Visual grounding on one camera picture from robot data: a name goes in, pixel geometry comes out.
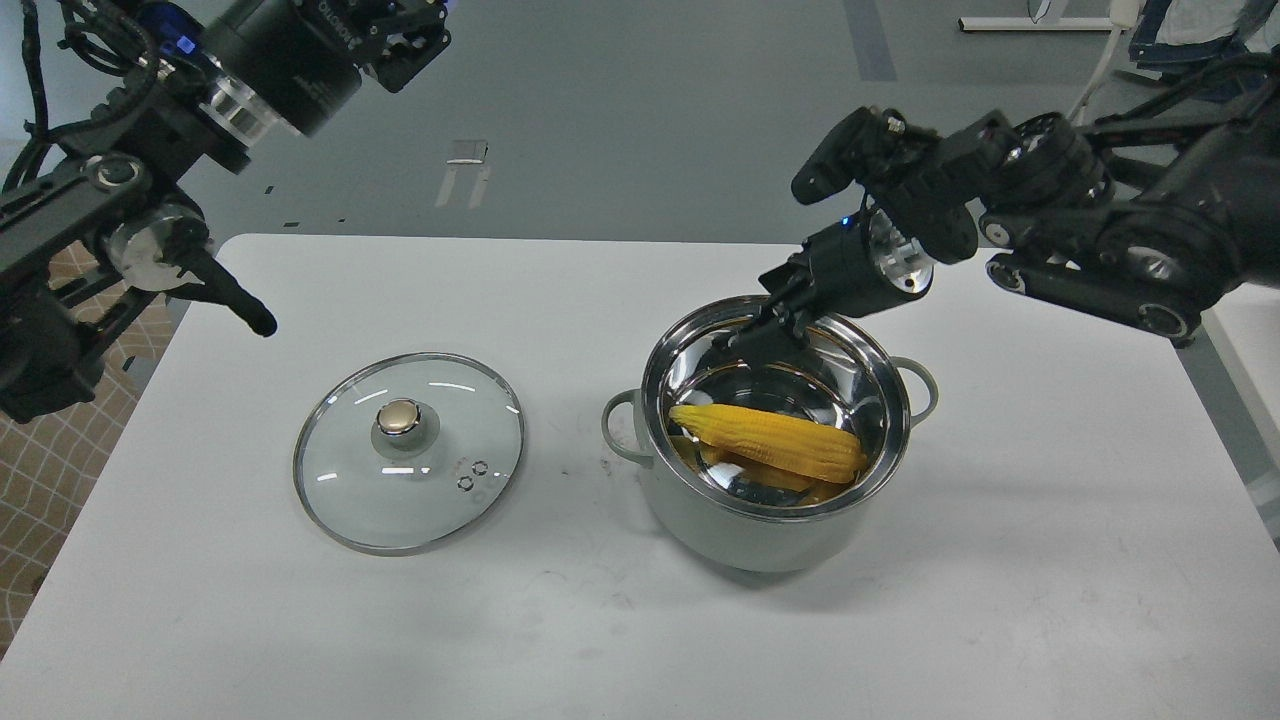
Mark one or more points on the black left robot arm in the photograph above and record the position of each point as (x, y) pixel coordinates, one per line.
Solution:
(95, 224)

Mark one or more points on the yellow corn cob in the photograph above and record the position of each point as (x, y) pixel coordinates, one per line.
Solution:
(800, 446)

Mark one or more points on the glass pot lid gold knob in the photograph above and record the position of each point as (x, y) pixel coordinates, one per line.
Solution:
(408, 452)

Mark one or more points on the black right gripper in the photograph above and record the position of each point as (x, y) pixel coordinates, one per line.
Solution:
(859, 266)

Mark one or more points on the blue denim clothing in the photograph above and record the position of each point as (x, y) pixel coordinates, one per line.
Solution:
(1180, 36)

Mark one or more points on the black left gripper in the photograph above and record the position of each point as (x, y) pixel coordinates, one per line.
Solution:
(307, 59)

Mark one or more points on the beige checkered cloth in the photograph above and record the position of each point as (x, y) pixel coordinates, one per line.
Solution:
(50, 465)

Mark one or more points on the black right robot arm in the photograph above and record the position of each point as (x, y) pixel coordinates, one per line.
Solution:
(1144, 218)

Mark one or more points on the grey steel cooking pot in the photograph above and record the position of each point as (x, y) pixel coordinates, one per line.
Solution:
(735, 509)

